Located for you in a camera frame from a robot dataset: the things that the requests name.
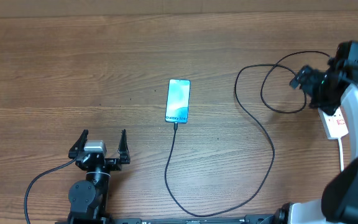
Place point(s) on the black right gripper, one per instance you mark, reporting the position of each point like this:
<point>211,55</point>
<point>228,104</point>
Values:
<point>329,106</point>

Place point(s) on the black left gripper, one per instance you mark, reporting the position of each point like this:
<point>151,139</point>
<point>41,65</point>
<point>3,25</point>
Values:
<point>114,163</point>

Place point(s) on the Samsung Galaxy smartphone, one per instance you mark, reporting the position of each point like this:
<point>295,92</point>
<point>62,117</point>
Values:
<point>178,99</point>

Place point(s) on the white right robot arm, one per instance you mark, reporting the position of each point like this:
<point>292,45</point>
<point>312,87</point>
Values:
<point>339,201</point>

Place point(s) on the white power strip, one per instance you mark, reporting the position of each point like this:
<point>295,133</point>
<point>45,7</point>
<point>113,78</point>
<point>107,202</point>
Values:
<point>334,125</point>

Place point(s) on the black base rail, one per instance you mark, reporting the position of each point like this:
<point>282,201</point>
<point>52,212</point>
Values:
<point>247,219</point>

